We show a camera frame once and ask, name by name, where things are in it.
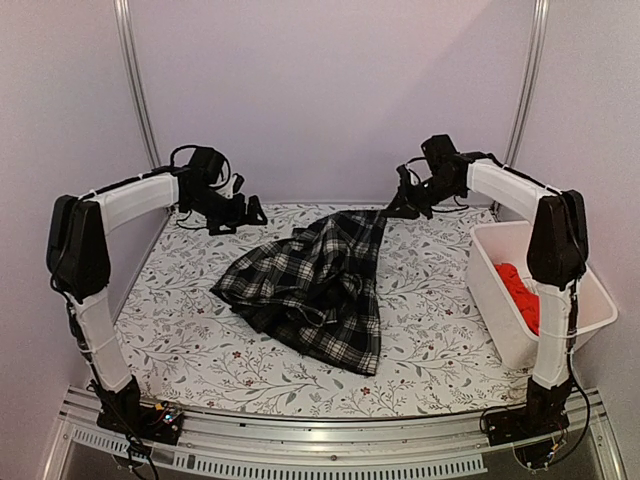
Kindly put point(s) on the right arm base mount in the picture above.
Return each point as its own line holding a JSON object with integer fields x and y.
{"x": 513, "y": 423}

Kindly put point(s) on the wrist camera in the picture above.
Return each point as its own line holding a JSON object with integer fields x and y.
{"x": 232, "y": 186}
{"x": 408, "y": 177}

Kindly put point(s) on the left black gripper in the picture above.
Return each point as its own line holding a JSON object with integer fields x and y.
{"x": 240, "y": 217}

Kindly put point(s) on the floral patterned table cloth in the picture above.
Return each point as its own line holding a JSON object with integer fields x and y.
{"x": 183, "y": 344}

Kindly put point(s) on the red garment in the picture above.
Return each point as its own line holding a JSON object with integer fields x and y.
{"x": 524, "y": 297}

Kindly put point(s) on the aluminium frame post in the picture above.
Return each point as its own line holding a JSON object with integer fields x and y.
{"x": 531, "y": 72}
{"x": 126, "y": 37}

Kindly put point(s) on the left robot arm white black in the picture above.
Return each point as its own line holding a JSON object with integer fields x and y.
{"x": 77, "y": 255}

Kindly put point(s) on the right aluminium frame post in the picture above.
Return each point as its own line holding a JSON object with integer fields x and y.
{"x": 531, "y": 72}

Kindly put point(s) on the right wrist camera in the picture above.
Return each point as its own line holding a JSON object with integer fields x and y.
{"x": 408, "y": 177}

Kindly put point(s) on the front aluminium rail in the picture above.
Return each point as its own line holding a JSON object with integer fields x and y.
{"x": 230, "y": 445}

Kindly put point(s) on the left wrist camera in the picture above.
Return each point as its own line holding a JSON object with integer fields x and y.
{"x": 232, "y": 186}

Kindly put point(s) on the black white plaid skirt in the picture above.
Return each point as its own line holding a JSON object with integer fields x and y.
{"x": 315, "y": 291}

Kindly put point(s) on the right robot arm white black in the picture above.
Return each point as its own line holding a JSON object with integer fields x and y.
{"x": 556, "y": 256}

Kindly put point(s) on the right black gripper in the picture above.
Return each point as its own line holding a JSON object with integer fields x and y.
{"x": 407, "y": 208}

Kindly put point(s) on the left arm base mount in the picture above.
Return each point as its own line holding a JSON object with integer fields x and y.
{"x": 161, "y": 422}

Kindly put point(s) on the white plastic laundry bin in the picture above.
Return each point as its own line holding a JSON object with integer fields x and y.
{"x": 517, "y": 346}

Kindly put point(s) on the left aluminium frame post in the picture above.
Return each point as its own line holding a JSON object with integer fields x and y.
{"x": 126, "y": 37}

